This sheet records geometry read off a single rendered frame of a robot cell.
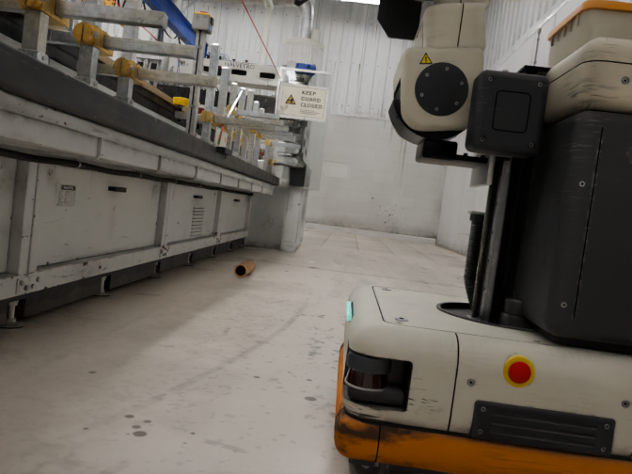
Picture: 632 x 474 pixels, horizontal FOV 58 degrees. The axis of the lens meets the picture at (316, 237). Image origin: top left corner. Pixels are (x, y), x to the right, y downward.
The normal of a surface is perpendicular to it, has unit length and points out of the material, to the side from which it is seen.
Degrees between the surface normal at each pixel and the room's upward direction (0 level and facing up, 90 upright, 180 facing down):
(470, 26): 90
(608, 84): 90
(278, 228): 90
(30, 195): 90
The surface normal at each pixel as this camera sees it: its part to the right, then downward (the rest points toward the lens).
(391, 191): -0.05, 0.04
